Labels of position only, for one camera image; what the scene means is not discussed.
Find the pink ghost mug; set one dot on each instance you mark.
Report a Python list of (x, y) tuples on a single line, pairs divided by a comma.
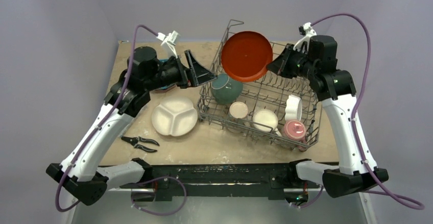
[(295, 130)]

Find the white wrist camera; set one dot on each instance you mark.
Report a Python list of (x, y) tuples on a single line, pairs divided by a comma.
[(168, 42), (307, 32)]

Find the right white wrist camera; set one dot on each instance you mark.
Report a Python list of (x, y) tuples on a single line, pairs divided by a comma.
[(307, 32)]

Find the white scalloped teal bowl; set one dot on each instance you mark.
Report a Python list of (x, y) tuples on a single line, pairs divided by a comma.
[(225, 90)]

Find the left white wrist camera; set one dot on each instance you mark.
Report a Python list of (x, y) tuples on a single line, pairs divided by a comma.
[(168, 42)]

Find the green floral mug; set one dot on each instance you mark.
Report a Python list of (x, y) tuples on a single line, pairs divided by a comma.
[(266, 121)]

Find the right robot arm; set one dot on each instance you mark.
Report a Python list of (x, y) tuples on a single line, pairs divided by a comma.
[(357, 170)]

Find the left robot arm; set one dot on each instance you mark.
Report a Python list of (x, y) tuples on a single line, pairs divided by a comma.
[(80, 173)]

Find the orange red plate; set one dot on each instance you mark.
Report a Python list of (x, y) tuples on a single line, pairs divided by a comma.
[(245, 56)]

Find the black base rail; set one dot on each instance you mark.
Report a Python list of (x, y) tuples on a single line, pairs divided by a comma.
[(275, 181)]

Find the teal blue plate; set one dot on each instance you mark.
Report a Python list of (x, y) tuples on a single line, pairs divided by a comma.
[(164, 88)]

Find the cream dragon mug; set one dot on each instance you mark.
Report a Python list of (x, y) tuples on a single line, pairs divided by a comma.
[(237, 116)]

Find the cream divided plate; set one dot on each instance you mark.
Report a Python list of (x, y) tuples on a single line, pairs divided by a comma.
[(174, 116)]

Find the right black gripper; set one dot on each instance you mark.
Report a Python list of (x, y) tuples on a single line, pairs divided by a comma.
[(285, 61)]

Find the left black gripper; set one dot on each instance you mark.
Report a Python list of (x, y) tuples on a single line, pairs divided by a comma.
[(199, 74)]

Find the grey wire dish rack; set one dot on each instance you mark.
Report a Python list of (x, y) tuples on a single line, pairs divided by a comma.
[(269, 92)]

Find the black pruning shears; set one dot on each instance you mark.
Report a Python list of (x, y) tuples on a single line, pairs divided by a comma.
[(138, 143)]

